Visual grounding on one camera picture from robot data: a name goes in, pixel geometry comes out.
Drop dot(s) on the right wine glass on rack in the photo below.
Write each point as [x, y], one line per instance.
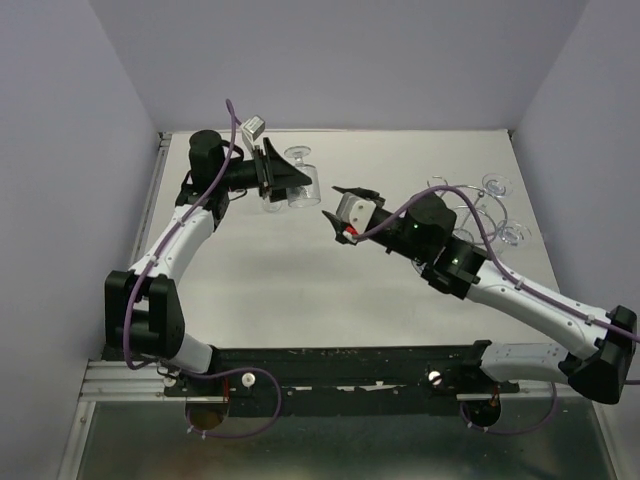
[514, 234]

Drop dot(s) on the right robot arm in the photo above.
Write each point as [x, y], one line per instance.
[591, 349]

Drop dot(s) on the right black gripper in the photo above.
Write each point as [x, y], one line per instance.
[339, 228]

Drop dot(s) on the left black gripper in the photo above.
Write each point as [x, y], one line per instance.
[280, 175]

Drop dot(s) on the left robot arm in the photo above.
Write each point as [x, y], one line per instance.
[143, 314]

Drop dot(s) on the chrome wine glass rack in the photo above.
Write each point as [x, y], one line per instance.
[466, 227]

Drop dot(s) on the aluminium rail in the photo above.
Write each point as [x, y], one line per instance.
[106, 381]

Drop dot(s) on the black mounting base plate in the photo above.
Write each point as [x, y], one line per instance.
[347, 381]

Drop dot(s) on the short clear wine glass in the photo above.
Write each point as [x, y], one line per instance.
[272, 203]

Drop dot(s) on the tall wine glass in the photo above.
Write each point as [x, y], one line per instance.
[490, 202]

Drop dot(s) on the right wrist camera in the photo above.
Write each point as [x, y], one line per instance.
[356, 213]

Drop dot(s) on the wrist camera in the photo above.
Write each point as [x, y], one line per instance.
[356, 213]
[251, 130]

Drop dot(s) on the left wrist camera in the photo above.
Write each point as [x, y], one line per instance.
[251, 130]

